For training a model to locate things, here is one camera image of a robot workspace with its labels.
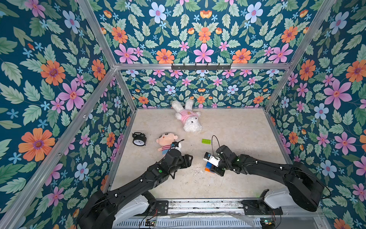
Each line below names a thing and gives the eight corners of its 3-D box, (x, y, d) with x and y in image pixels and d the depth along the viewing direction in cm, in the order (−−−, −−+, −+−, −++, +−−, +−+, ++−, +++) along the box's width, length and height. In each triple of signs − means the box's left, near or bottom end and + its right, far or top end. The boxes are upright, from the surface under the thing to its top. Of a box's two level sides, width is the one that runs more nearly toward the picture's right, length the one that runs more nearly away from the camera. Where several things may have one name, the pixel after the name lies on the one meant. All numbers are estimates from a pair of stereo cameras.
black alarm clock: (135, 146, 100) (130, 139, 92) (137, 139, 103) (133, 131, 96) (146, 146, 100) (142, 139, 92) (147, 139, 103) (144, 131, 96)
